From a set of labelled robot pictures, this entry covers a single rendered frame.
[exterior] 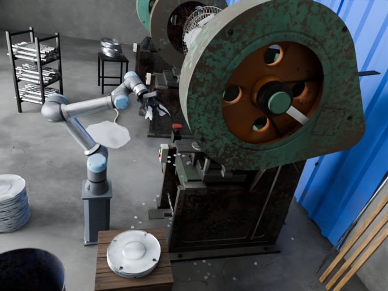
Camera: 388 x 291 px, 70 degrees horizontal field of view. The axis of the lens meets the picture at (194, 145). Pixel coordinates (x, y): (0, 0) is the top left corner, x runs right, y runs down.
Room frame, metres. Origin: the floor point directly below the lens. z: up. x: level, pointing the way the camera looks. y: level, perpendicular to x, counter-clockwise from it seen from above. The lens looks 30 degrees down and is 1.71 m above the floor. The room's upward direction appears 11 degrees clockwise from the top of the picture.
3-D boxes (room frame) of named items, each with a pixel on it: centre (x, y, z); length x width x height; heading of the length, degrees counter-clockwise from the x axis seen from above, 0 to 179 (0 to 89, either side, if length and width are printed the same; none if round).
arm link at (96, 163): (1.41, 0.58, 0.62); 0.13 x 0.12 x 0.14; 18
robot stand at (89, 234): (1.40, 0.58, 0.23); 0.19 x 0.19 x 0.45; 22
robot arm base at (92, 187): (1.40, 0.58, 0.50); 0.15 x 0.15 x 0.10
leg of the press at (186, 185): (1.48, -0.39, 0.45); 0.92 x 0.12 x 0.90; 109
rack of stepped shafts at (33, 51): (3.17, 2.03, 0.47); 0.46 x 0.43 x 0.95; 89
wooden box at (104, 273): (1.03, 0.21, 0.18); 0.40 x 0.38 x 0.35; 109
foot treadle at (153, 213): (1.65, -0.04, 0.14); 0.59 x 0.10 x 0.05; 109
